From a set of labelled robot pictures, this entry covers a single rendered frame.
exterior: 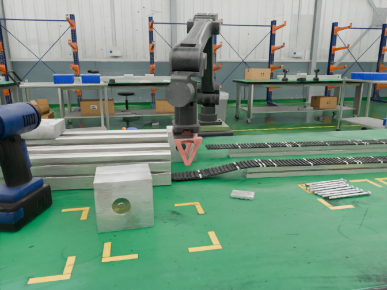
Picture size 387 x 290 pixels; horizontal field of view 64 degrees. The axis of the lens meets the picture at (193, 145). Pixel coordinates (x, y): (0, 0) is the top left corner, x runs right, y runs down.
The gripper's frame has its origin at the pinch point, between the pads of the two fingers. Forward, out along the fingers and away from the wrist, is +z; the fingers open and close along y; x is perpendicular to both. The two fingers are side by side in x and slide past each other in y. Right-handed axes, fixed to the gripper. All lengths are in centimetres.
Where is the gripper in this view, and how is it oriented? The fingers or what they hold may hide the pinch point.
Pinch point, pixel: (186, 157)
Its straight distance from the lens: 80.4
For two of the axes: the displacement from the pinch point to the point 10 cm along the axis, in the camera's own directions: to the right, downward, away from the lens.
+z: 0.0, 9.7, 2.5
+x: 9.9, -0.3, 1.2
